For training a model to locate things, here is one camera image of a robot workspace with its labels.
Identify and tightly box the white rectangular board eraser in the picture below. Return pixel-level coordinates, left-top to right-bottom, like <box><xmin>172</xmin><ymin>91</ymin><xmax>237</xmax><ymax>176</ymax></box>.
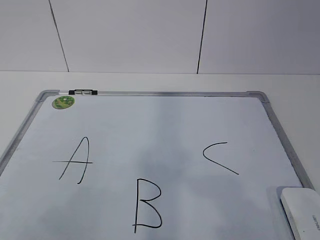
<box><xmin>280</xmin><ymin>187</ymin><xmax>320</xmax><ymax>240</ymax></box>

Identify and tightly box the black and silver marker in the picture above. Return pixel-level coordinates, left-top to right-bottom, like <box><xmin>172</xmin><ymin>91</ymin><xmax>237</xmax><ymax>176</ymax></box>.
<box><xmin>68</xmin><ymin>89</ymin><xmax>98</xmax><ymax>96</ymax></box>

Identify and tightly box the round green magnet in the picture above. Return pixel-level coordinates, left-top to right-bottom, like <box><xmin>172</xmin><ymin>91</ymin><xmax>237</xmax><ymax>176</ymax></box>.
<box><xmin>51</xmin><ymin>96</ymin><xmax>75</xmax><ymax>110</ymax></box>

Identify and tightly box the white whiteboard with aluminium frame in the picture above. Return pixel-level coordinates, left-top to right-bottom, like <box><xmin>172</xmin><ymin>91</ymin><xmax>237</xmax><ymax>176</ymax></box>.
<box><xmin>0</xmin><ymin>90</ymin><xmax>313</xmax><ymax>240</ymax></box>

